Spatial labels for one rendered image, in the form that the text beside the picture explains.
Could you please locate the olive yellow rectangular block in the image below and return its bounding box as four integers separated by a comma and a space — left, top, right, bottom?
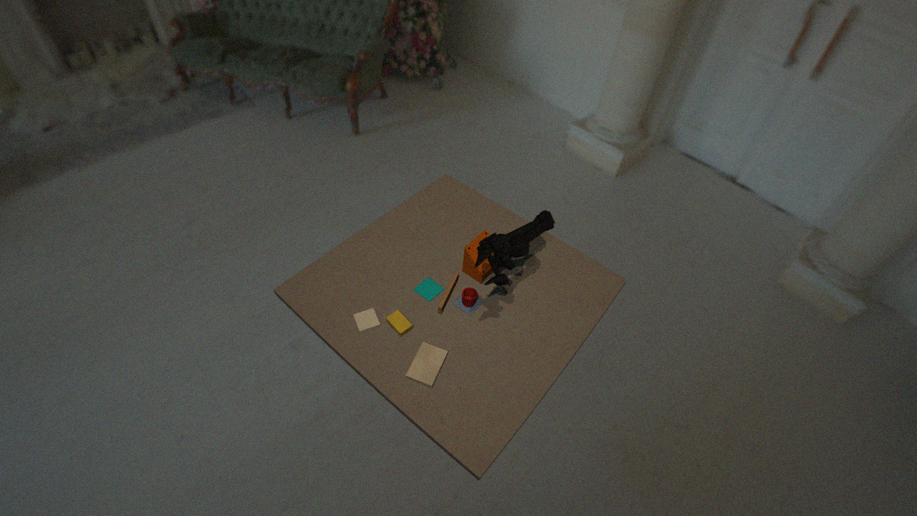
386, 310, 413, 337

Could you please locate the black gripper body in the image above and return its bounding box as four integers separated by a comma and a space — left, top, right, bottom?
477, 244, 509, 286

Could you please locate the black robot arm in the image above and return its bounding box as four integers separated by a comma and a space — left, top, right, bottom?
479, 210, 554, 270

